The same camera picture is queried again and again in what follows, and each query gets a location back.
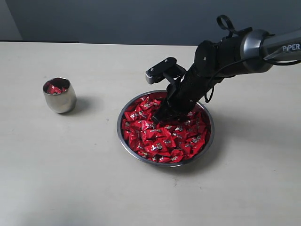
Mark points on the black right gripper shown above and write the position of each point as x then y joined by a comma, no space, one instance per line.
180,101

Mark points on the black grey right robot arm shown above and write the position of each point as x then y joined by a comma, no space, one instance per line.
246,53

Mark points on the pile of red wrapped candies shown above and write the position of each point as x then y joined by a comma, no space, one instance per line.
164,139

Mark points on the round steel bowl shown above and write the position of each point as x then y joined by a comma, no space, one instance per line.
209,139

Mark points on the stainless steel cup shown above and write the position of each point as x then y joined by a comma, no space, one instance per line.
61,103

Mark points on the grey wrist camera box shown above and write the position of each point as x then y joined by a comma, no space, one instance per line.
167,69

